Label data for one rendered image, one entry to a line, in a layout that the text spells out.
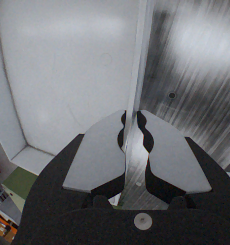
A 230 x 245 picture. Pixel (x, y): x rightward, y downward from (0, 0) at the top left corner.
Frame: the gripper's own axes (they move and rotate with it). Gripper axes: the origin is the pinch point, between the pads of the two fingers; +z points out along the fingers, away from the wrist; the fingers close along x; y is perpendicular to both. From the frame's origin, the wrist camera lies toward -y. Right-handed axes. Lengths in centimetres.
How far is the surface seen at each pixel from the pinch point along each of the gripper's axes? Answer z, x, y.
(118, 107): 3.3, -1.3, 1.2
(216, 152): 0.8, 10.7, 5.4
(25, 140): 7.6, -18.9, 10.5
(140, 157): 3.0, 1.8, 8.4
